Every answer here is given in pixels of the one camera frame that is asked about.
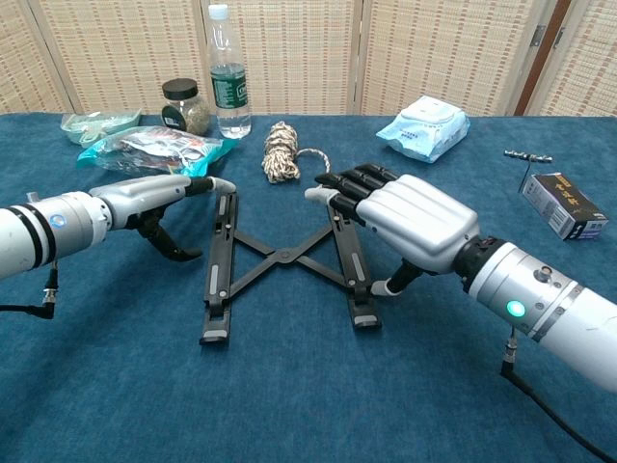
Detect pale green plastic dustpan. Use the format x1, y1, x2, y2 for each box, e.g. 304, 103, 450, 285
60, 108, 144, 149

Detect woven bamboo folding screen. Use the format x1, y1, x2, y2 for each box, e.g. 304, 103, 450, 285
0, 0, 617, 117

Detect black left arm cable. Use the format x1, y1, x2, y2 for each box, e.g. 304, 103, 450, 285
0, 262, 60, 319

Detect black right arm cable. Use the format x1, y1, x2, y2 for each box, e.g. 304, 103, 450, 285
499, 327, 617, 463

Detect clear snack bag teal edges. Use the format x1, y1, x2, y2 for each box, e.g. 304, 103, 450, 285
76, 124, 237, 178

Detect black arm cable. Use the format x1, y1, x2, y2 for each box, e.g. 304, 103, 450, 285
499, 327, 617, 463
0, 262, 60, 319

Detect coiled beige braided rope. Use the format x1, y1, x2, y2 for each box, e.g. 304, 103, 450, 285
260, 121, 334, 185

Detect glass jar black lid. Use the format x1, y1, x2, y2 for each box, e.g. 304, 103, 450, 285
160, 77, 212, 136

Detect black folding laptop stand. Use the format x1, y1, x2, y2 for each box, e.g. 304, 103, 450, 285
199, 190, 385, 346

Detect clear water bottle green label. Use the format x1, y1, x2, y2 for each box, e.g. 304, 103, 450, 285
206, 3, 253, 140

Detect blue carpet table cover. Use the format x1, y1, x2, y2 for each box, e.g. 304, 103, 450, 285
0, 113, 617, 463

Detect light blue wet wipes pack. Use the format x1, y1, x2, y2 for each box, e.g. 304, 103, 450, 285
375, 95, 471, 164

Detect small black carton box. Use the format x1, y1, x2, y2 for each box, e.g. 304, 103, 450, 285
523, 171, 609, 241

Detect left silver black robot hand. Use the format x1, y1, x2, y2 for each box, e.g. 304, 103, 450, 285
89, 174, 237, 263

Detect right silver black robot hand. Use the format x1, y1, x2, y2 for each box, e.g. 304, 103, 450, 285
304, 162, 481, 296

